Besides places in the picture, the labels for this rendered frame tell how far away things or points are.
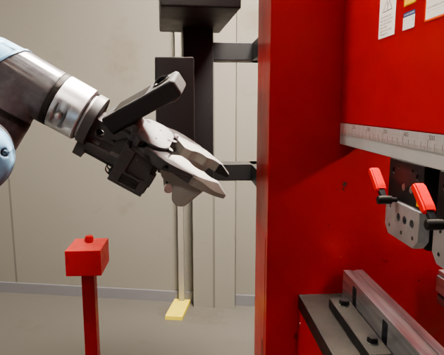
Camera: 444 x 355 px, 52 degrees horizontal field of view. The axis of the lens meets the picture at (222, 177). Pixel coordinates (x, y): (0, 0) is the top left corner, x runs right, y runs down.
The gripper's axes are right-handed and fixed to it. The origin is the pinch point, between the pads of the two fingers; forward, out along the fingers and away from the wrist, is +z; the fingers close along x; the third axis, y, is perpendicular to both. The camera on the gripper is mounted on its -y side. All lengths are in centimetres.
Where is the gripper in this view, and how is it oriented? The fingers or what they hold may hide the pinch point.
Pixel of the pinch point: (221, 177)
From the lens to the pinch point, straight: 64.1
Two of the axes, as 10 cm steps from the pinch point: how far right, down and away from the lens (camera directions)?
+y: -5.1, 7.5, 4.2
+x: -0.7, 4.5, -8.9
